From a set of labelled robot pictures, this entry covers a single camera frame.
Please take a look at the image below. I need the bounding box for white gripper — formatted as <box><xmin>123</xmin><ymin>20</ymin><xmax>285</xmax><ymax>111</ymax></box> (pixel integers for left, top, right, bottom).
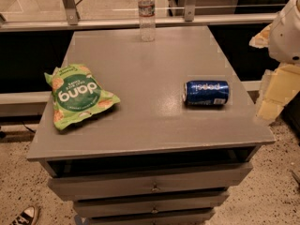
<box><xmin>249</xmin><ymin>0</ymin><xmax>300</xmax><ymax>122</ymax></box>

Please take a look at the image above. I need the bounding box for clear plastic water bottle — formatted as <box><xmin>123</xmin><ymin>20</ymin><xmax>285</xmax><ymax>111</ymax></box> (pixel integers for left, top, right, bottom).
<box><xmin>138</xmin><ymin>0</ymin><xmax>156</xmax><ymax>42</ymax></box>

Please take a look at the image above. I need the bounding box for blue pepsi can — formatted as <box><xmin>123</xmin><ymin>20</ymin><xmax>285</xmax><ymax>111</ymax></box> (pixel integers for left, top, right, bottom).
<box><xmin>183</xmin><ymin>81</ymin><xmax>230</xmax><ymax>106</ymax></box>

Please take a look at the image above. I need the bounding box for grey drawer cabinet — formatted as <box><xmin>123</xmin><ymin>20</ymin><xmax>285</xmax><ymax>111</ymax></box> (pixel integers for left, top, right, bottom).
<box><xmin>27</xmin><ymin>26</ymin><xmax>274</xmax><ymax>225</ymax></box>

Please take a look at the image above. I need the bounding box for green dang chips bag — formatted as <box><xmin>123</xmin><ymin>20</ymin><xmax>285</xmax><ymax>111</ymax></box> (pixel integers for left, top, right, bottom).
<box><xmin>44</xmin><ymin>64</ymin><xmax>120</xmax><ymax>130</ymax></box>

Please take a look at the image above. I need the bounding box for black white sneaker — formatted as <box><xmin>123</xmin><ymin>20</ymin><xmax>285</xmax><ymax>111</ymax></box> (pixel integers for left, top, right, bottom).
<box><xmin>9</xmin><ymin>205</ymin><xmax>39</xmax><ymax>225</ymax></box>

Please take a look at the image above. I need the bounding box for metal frame rail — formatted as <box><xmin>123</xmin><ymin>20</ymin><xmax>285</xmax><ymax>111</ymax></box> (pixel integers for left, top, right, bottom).
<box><xmin>0</xmin><ymin>0</ymin><xmax>288</xmax><ymax>32</ymax></box>

